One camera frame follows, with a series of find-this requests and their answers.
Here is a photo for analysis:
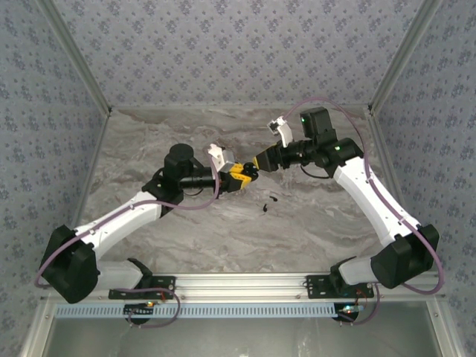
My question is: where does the small black circuit board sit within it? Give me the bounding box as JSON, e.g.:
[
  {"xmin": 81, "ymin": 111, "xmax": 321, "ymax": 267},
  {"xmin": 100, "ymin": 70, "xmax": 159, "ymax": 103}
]
[
  {"xmin": 336, "ymin": 303, "xmax": 364, "ymax": 321},
  {"xmin": 123, "ymin": 303, "xmax": 155, "ymax": 318}
]

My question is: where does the grey metal lower shelf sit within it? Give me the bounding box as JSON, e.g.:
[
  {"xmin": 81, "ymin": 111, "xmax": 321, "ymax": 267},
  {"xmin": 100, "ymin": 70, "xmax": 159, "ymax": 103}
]
[{"xmin": 40, "ymin": 315, "xmax": 443, "ymax": 357}]

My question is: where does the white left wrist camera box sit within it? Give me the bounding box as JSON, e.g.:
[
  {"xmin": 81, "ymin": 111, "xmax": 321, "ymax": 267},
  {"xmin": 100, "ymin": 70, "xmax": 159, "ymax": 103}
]
[{"xmin": 207, "ymin": 144, "xmax": 239, "ymax": 174}]

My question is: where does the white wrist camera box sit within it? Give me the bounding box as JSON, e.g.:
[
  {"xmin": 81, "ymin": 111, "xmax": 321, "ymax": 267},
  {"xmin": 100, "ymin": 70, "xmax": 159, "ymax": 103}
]
[
  {"xmin": 207, "ymin": 144, "xmax": 239, "ymax": 174},
  {"xmin": 267, "ymin": 115, "xmax": 295, "ymax": 148}
]

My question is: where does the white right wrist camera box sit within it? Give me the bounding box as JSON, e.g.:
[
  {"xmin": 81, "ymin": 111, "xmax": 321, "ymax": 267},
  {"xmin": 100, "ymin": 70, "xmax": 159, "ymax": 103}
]
[{"xmin": 267, "ymin": 115, "xmax": 295, "ymax": 148}]

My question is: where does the aluminium table side rail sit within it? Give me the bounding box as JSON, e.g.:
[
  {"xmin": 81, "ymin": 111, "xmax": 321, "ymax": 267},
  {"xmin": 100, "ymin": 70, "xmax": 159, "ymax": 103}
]
[
  {"xmin": 72, "ymin": 107, "xmax": 112, "ymax": 230},
  {"xmin": 366, "ymin": 106, "xmax": 419, "ymax": 230}
]

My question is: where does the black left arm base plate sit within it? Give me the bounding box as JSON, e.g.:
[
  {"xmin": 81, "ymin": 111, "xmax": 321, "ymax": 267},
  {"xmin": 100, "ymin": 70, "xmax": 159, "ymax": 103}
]
[{"xmin": 108, "ymin": 277, "xmax": 176, "ymax": 300}]

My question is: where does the aluminium mounting rail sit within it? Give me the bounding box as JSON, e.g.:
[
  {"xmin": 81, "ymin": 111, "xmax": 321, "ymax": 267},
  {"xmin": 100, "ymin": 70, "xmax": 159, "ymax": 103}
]
[{"xmin": 39, "ymin": 272, "xmax": 446, "ymax": 301}]

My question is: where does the light blue slotted cable tray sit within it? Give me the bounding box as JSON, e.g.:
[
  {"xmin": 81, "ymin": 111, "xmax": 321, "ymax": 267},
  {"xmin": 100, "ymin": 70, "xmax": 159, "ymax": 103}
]
[{"xmin": 54, "ymin": 303, "xmax": 340, "ymax": 319}]

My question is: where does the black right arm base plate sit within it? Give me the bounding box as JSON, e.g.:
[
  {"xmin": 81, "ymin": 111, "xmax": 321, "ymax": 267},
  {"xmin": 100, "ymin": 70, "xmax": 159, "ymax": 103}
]
[{"xmin": 305, "ymin": 274, "xmax": 375, "ymax": 298}]

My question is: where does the aluminium frame post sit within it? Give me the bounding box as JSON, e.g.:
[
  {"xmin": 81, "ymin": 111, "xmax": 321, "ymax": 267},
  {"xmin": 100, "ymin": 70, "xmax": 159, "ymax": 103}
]
[
  {"xmin": 367, "ymin": 0, "xmax": 443, "ymax": 115},
  {"xmin": 36, "ymin": 0, "xmax": 113, "ymax": 115}
]

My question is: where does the aluminium lower frame bar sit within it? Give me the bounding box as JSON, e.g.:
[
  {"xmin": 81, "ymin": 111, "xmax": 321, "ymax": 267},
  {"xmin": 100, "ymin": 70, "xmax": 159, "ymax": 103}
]
[
  {"xmin": 425, "ymin": 300, "xmax": 464, "ymax": 357},
  {"xmin": 20, "ymin": 300, "xmax": 57, "ymax": 357}
]

